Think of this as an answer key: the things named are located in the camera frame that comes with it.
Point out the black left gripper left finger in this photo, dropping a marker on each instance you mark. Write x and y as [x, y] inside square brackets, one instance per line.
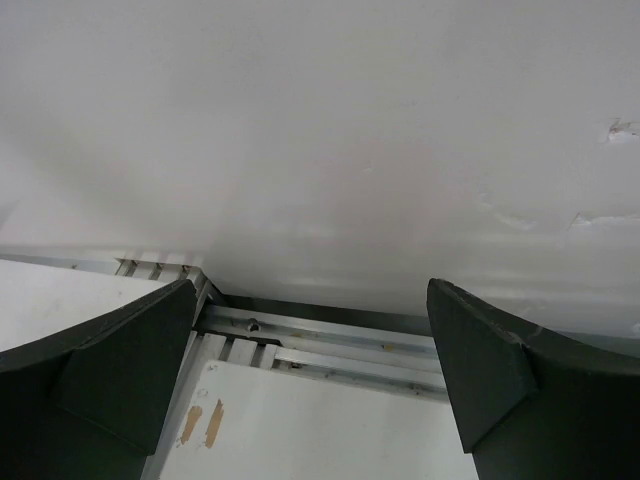
[90, 402]

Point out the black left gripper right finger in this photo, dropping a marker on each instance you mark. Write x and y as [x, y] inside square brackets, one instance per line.
[530, 403]

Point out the aluminium table frame rail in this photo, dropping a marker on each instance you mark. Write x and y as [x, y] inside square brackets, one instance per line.
[268, 390]

